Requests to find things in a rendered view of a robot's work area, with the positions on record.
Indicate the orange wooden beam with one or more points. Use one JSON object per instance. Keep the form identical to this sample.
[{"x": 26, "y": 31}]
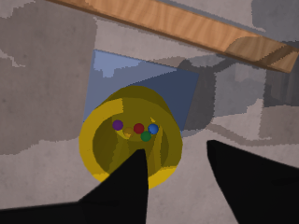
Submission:
[{"x": 160, "y": 18}]

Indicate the purple marble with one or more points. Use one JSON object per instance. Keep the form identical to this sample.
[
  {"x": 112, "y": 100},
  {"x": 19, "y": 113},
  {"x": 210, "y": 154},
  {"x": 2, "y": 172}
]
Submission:
[{"x": 117, "y": 125}]

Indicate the green marble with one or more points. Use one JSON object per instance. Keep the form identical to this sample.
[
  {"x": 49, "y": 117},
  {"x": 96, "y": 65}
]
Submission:
[{"x": 145, "y": 136}]

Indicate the blue marble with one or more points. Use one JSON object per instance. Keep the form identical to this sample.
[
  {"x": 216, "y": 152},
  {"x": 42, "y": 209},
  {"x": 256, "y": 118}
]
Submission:
[{"x": 153, "y": 129}]

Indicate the yellow cup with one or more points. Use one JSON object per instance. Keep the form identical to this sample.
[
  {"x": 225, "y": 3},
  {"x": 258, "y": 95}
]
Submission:
[{"x": 103, "y": 149}]

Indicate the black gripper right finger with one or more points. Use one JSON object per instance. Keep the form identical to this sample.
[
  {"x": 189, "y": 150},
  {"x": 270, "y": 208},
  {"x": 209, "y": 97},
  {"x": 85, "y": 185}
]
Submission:
[{"x": 258, "y": 190}]

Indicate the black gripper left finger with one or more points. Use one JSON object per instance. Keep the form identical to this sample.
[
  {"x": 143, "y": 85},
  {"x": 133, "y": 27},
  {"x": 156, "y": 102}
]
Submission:
[{"x": 122, "y": 198}]

